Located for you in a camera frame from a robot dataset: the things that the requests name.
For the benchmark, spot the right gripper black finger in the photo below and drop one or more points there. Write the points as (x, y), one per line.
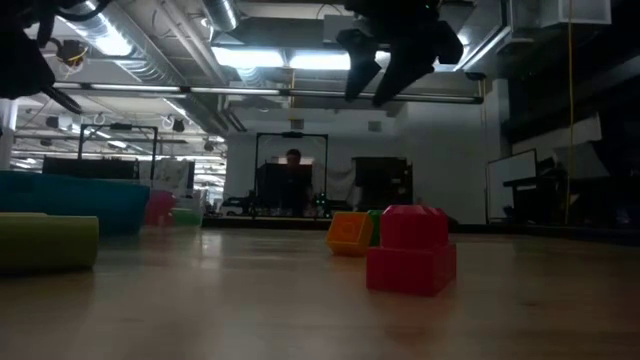
(407, 70)
(361, 60)

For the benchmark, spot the green double block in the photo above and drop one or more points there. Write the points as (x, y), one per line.
(187, 217)
(376, 227)

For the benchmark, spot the yellow small block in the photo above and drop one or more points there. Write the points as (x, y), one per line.
(350, 233)

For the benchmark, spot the red double block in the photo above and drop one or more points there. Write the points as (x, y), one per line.
(410, 260)
(160, 207)

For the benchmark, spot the light green cylinder block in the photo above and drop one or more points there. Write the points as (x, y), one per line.
(47, 245)

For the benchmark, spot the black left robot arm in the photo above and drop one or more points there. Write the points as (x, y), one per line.
(20, 50)

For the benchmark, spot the ceiling light panel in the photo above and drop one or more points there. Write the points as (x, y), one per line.
(247, 57)
(320, 60)

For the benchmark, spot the black cabinet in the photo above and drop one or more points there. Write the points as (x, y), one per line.
(383, 182)

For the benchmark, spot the grey horizontal bar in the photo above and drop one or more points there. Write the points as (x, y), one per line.
(250, 91)

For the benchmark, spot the person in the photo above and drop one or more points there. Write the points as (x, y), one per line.
(294, 160)

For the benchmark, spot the whiteboard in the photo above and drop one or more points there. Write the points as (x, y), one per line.
(511, 182)

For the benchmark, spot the black monitor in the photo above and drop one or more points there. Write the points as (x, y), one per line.
(270, 187)

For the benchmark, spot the white ceiling box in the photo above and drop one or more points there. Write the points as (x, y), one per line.
(575, 12)

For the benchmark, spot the black desk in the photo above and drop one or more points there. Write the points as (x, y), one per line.
(535, 197)

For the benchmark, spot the clear plastic bin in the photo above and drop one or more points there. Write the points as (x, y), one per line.
(196, 202)

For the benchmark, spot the black long box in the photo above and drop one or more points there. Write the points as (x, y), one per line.
(90, 168)

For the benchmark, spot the blue plastic bin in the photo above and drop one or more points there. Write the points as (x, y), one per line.
(70, 200)

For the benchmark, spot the black rig frame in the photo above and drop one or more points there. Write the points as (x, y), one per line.
(292, 134)

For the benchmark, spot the silver round duct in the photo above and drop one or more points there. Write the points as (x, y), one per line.
(220, 12)

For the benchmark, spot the black aluminium table frame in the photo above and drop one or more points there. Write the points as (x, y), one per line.
(225, 222)

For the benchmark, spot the silver spiral duct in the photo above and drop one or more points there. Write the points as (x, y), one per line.
(145, 65)

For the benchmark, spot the black frame stand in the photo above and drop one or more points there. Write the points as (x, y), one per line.
(120, 126)

